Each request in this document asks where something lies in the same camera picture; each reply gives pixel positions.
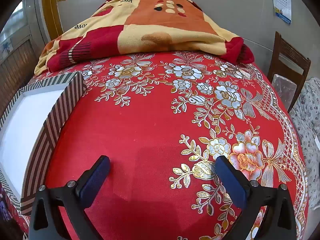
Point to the striped cardboard box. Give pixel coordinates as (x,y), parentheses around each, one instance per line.
(25,125)

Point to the brown wooden chair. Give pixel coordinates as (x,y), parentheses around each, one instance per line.
(282,55)

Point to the clear plastic sheet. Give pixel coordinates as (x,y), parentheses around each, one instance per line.
(283,90)

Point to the blue flower sticker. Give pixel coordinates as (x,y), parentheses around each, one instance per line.
(6,47)

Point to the red and cream printed blanket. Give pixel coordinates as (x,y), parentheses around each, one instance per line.
(150,30)

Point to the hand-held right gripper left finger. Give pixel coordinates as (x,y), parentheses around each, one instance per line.
(93,182)

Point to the floral patterned cloth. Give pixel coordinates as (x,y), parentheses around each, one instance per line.
(310,120)

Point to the wooden slatted panel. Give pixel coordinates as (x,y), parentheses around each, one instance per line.
(17,67)

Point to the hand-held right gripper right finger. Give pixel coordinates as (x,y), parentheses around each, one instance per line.
(230,182)

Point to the wooden door frame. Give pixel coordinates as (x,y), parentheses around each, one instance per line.
(50,12)

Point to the red floral tablecloth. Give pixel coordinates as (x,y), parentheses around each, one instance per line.
(137,130)

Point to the wall calendar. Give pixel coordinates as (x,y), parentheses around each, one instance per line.
(282,0)

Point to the window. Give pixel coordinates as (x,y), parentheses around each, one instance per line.
(20,20)

